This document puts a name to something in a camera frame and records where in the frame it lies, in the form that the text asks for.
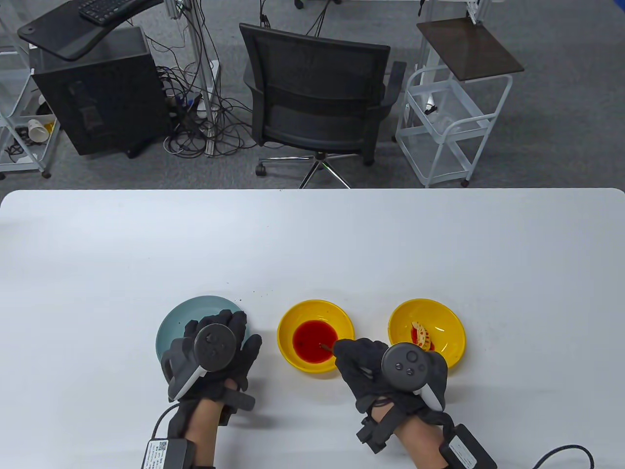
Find person's left hand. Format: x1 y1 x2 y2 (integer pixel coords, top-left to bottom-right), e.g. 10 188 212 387
164 309 263 413

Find person's right hand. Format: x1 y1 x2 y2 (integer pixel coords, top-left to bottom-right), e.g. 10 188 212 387
333 338 442 422

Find red soy sauce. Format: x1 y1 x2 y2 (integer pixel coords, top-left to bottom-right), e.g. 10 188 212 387
292 320 339 363

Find pale dumpling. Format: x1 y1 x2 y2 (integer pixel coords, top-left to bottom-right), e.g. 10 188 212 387
410 321 435 352

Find person's right forearm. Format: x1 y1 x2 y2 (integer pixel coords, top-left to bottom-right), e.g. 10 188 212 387
391 415 457 469

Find person's left forearm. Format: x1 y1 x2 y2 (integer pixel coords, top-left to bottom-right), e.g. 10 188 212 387
186 398 228 469

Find yellow soy sauce bowl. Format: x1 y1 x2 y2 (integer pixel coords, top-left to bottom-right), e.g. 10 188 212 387
277 299 355 374

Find yellow dumpling bowl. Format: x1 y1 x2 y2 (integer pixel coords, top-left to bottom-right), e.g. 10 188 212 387
388 298 465 372

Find dark grey hand controller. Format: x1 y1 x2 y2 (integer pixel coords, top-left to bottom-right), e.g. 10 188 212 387
163 325 237 402
382 343 448 412

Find teal ceramic plate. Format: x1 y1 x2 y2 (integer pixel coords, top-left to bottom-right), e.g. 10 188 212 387
156 296 252 364

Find white power strip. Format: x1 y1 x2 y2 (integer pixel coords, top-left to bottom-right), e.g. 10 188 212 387
196 59 221 120

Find black mesh office chair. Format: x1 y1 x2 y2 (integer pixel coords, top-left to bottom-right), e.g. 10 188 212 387
239 23 407 190

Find black computer tower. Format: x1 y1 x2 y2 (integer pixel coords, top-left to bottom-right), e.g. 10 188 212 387
29 25 171 159

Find white rolling shelf cart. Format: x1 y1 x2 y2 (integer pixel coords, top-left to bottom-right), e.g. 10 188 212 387
0 34 62 179

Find aluminium stand leg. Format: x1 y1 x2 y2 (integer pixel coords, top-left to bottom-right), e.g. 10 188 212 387
164 0 218 157

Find brown top side table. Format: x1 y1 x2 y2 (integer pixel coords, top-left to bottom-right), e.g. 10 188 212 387
416 17 525 110

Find black curved desk board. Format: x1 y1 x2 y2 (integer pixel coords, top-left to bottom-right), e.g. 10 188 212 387
17 0 164 62

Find black keyboard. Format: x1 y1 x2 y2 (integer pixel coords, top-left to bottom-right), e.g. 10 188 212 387
78 0 147 26

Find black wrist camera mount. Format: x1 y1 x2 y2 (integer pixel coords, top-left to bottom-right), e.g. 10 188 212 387
219 386 256 428
355 403 408 455

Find black forearm box cable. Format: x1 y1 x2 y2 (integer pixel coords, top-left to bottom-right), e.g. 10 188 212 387
532 444 595 469
152 405 179 440

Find white wire mesh cart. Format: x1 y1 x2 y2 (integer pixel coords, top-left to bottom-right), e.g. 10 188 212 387
395 66 513 189

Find tangle of black cables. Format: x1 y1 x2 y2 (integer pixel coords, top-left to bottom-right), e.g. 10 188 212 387
149 29 259 158

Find hanging black cables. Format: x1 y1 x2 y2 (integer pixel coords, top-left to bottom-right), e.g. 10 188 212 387
259 0 342 37

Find white metal frame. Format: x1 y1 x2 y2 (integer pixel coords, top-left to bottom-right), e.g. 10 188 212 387
464 0 491 25

